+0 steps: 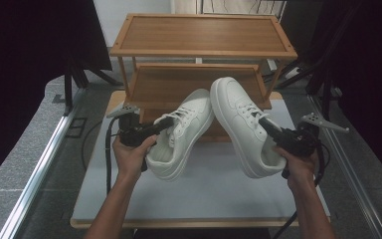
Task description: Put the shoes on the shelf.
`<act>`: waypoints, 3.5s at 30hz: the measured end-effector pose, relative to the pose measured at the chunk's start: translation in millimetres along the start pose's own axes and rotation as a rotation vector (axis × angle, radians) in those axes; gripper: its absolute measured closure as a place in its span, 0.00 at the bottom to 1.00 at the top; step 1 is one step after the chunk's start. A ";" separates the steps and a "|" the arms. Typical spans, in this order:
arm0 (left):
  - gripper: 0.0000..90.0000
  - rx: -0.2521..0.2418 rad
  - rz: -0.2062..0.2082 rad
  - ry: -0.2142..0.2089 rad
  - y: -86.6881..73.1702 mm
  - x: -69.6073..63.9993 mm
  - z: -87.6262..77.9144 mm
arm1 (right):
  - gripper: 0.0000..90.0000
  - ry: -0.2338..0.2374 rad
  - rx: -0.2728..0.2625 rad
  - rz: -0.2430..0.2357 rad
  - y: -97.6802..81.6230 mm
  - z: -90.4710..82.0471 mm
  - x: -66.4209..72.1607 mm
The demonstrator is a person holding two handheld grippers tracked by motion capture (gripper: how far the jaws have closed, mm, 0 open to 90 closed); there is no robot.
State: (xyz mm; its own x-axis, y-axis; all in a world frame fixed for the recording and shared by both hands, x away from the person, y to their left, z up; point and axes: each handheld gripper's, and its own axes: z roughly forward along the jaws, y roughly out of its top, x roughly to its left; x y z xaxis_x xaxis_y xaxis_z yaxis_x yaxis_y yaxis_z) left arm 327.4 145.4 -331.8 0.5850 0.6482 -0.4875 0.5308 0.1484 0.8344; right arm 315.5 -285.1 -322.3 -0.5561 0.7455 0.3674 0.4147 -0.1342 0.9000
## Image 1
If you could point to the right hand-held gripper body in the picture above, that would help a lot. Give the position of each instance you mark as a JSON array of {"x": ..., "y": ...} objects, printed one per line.
[{"x": 300, "y": 139}]

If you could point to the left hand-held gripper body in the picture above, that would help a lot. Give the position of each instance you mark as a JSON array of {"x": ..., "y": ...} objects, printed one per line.
[{"x": 131, "y": 132}]

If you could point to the white sneaker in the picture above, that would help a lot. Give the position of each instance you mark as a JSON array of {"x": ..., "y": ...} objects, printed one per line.
[
  {"x": 242, "y": 126},
  {"x": 182, "y": 139}
]

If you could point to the wooden three-tier shoe rack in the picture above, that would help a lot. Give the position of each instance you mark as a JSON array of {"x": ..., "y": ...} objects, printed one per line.
[{"x": 199, "y": 36}]

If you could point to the person's left hand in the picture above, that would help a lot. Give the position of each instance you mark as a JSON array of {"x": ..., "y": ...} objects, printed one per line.
[{"x": 131, "y": 159}]

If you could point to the person's right hand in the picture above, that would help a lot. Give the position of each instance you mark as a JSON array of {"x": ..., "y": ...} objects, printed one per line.
[{"x": 300, "y": 167}]

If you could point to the dark floor socket plate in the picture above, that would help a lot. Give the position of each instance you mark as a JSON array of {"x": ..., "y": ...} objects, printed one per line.
[{"x": 76, "y": 127}]

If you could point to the white power strip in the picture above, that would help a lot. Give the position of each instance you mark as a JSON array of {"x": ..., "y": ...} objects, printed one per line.
[{"x": 291, "y": 73}]

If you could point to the black metal stand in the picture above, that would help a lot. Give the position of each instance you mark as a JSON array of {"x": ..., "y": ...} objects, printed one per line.
[
  {"x": 69, "y": 89},
  {"x": 325, "y": 86}
]

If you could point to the dark curtain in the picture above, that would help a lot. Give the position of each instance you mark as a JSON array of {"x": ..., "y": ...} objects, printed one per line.
[
  {"x": 23, "y": 66},
  {"x": 374, "y": 83}
]

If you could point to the silver metal rail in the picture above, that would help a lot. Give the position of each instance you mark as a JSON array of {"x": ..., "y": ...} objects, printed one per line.
[
  {"x": 43, "y": 166},
  {"x": 348, "y": 166}
]

